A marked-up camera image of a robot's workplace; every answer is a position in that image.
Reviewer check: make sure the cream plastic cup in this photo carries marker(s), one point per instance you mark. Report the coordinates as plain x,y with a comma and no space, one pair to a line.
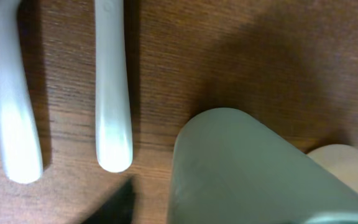
339,159

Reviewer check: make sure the green plastic cup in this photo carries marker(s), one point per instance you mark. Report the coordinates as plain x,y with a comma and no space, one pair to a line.
230,168

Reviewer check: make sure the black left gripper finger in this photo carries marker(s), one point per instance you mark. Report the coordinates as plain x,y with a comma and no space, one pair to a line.
118,208

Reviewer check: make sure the white plastic spoon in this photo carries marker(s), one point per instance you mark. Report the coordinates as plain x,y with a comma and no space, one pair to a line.
114,145

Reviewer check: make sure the white plastic fork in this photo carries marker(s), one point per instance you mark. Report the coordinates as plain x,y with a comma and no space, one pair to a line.
19,141

